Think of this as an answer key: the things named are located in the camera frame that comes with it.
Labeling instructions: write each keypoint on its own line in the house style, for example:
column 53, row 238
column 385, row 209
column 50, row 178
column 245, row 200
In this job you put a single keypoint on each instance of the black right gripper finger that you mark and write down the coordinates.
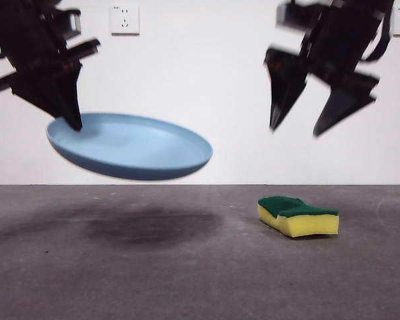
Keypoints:
column 346, row 100
column 285, row 80

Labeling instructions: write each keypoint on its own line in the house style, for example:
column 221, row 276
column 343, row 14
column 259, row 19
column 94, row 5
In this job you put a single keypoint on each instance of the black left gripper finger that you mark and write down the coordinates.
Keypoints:
column 70, row 93
column 33, row 90

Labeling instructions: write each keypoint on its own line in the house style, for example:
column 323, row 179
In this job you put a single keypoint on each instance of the blue round plate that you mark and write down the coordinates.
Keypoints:
column 136, row 146

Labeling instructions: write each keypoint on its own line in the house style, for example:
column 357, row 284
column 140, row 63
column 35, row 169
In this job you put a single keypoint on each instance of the yellow sponge with green pad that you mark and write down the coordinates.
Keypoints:
column 305, row 225

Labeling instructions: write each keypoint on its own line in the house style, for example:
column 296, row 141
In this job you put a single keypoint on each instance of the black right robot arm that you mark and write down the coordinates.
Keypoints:
column 346, row 33

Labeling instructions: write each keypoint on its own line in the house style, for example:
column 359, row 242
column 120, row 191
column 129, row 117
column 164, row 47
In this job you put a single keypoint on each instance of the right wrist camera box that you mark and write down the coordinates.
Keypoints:
column 290, row 14

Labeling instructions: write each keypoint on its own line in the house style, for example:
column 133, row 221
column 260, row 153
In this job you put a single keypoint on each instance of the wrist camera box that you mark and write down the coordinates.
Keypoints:
column 290, row 14
column 70, row 23

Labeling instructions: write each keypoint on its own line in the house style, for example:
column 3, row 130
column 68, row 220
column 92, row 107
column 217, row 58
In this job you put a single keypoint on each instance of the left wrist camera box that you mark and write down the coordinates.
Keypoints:
column 70, row 23

